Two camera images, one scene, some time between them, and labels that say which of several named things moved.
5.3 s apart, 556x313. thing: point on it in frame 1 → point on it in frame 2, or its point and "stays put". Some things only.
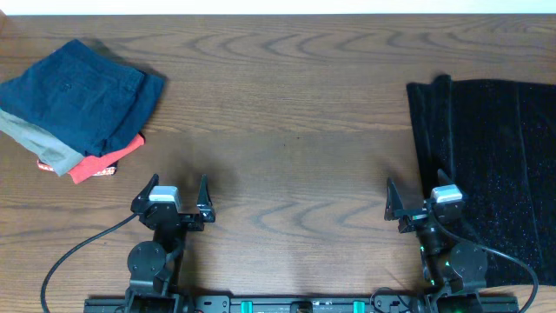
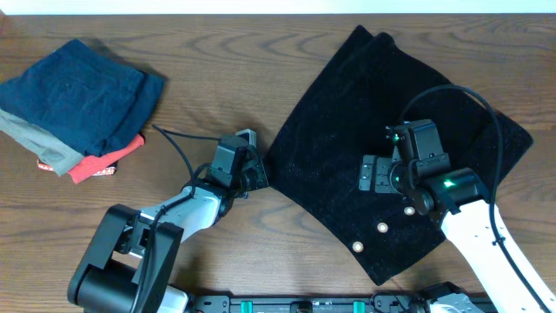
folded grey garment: x=49 y=149 stays put
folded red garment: x=94 y=165 stays put
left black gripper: x=206 y=213 → x=261 y=173
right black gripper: x=412 y=217 → x=379 y=182
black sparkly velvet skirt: x=495 y=139 → x=376 y=83
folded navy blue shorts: x=83 y=97 stays put
